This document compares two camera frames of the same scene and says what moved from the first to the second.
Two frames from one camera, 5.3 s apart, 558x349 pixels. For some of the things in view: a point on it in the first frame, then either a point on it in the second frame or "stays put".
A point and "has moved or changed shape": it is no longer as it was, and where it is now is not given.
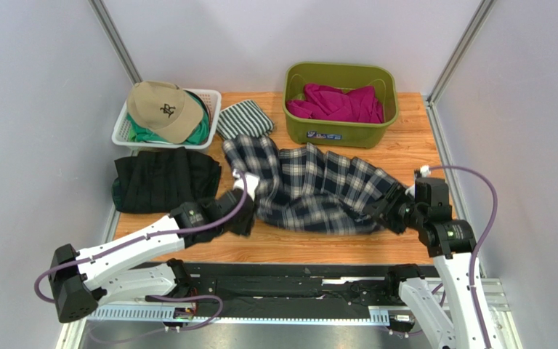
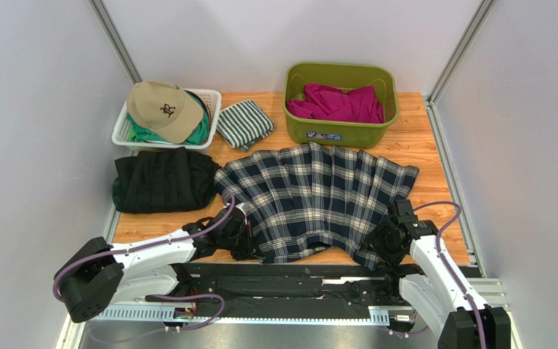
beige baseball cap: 164,108 stays put
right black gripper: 389,211 to 375,241
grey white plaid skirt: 304,188 has moved or changed shape
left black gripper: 246,226 to 249,249
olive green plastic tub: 309,130 stays put
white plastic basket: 123,134 stays put
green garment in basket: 139,132 stays put
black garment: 163,180 stays put
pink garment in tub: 322,102 stays put
